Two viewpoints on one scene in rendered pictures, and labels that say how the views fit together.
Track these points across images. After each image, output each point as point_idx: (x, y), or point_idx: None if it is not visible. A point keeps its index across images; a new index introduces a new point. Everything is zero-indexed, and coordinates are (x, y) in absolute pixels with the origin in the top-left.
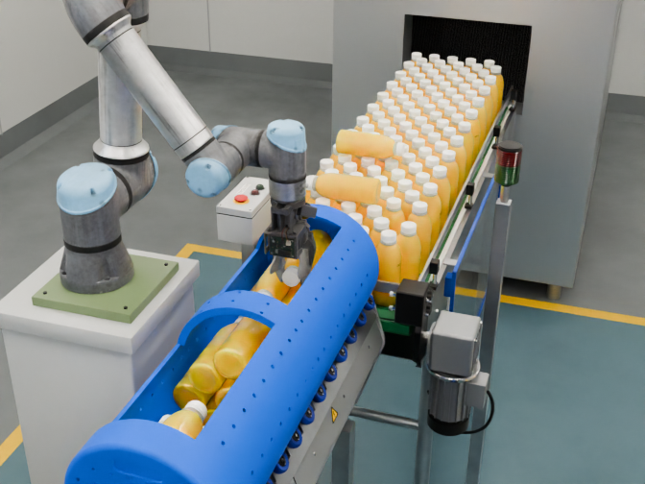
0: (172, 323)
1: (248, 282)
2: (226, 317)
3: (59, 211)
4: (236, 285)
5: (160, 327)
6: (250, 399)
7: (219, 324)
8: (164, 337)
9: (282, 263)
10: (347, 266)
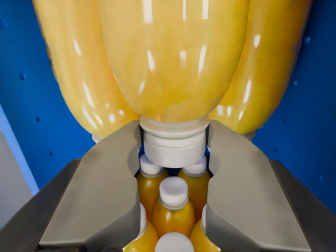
0: (6, 175)
1: (14, 10)
2: (65, 135)
3: None
4: (18, 89)
5: (11, 213)
6: None
7: (70, 159)
8: (23, 189)
9: (135, 173)
10: None
